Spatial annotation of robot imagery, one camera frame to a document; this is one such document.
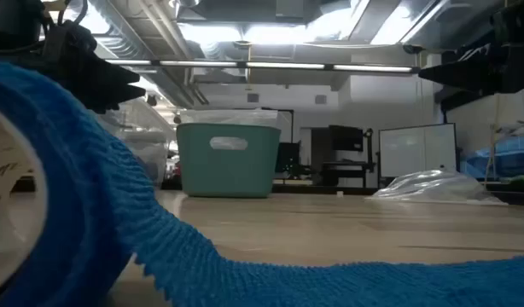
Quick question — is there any black computer case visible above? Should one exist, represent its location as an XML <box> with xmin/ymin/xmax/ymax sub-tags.
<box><xmin>274</xmin><ymin>141</ymin><xmax>302</xmax><ymax>175</ymax></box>

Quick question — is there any clear plastic zip bag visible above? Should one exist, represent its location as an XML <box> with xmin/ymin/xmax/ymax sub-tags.
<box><xmin>365</xmin><ymin>168</ymin><xmax>509</xmax><ymax>207</ymax></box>

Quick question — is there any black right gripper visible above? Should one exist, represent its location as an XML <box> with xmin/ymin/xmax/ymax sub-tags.
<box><xmin>417</xmin><ymin>0</ymin><xmax>524</xmax><ymax>95</ymax></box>

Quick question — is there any black standing desk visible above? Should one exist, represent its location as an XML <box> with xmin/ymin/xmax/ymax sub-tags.
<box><xmin>321</xmin><ymin>127</ymin><xmax>378</xmax><ymax>188</ymax></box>

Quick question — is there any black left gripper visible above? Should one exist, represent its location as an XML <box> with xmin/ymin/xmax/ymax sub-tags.
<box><xmin>39</xmin><ymin>19</ymin><xmax>147</xmax><ymax>115</ymax></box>

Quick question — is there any long ceiling light strip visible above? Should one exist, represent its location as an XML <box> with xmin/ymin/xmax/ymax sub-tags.
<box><xmin>104</xmin><ymin>58</ymin><xmax>419</xmax><ymax>74</ymax></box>

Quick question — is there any black computer monitor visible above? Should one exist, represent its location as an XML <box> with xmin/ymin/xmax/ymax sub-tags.
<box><xmin>328</xmin><ymin>124</ymin><xmax>365</xmax><ymax>153</ymax></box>

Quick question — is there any clear plastic storage box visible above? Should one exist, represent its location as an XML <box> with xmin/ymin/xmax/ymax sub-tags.
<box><xmin>97</xmin><ymin>100</ymin><xmax>177</xmax><ymax>188</ymax></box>

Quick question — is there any blue bandage roll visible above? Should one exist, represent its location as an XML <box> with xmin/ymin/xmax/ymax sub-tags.
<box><xmin>0</xmin><ymin>57</ymin><xmax>524</xmax><ymax>307</ymax></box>

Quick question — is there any green object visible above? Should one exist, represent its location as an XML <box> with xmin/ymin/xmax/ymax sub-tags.
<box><xmin>500</xmin><ymin>173</ymin><xmax>524</xmax><ymax>188</ymax></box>

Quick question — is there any white whiteboard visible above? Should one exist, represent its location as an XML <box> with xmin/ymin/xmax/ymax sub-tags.
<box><xmin>377</xmin><ymin>122</ymin><xmax>458</xmax><ymax>179</ymax></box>

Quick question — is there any green plastic bin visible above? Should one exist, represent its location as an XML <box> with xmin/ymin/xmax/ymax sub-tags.
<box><xmin>176</xmin><ymin>122</ymin><xmax>282</xmax><ymax>199</ymax></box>

